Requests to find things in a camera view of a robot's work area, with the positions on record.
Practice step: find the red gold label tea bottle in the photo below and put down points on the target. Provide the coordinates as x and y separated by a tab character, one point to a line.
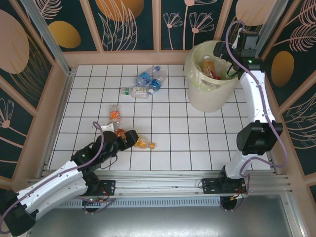
208	66

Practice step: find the aluminium corner post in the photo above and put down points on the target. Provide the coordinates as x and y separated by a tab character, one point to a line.
270	19
49	37

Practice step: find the aluminium mounting rail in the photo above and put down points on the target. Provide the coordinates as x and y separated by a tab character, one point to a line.
160	184

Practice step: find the orange juice bottle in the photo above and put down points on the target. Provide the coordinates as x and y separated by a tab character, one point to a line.
142	144

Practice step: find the clear bottle orange label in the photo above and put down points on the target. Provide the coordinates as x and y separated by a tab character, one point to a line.
115	115

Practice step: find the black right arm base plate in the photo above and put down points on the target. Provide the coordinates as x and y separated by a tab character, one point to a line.
209	185

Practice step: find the aluminium side rail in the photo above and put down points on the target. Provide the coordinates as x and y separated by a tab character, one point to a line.
68	81

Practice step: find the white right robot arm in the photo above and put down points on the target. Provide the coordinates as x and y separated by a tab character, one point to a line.
256	98

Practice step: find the grey metal sheet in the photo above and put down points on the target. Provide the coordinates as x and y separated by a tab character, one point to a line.
160	222

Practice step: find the large blue label water bottle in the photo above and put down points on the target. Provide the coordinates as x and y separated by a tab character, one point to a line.
144	78

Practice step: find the white ribbed plastic bin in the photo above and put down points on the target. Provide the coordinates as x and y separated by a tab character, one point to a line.
209	98

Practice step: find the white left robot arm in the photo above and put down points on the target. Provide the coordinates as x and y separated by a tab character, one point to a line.
49	185

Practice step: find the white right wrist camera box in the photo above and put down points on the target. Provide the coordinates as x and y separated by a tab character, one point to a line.
237	40

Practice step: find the clear bottle with green cap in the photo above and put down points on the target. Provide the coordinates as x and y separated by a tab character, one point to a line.
139	91

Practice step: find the small blue label water bottle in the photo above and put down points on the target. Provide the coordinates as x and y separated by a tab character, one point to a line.
156	83

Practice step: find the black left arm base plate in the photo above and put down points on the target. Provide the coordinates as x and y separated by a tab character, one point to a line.
108	186

